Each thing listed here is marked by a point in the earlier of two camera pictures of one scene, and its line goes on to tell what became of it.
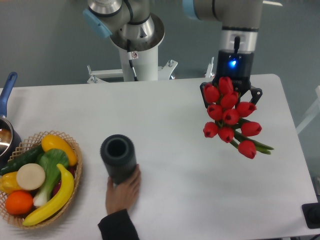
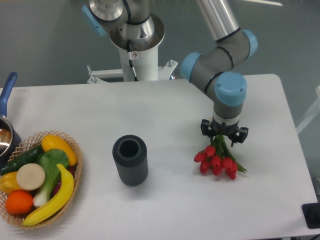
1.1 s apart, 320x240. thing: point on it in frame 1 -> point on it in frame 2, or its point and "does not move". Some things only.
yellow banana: [58, 204] does not move
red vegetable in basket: [72, 170] does not move
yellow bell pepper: [8, 182] does not move
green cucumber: [30, 156] does not move
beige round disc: [30, 176] does not move
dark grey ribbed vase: [118, 152] -> [130, 153]
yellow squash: [50, 141] does not move
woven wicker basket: [29, 144] does not move
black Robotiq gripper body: [238, 66] -> [223, 129]
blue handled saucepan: [10, 141] does not move
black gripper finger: [256, 93] -> [243, 134]
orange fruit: [19, 202] does not move
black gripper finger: [202, 86] -> [205, 124]
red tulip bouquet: [227, 114] -> [216, 157]
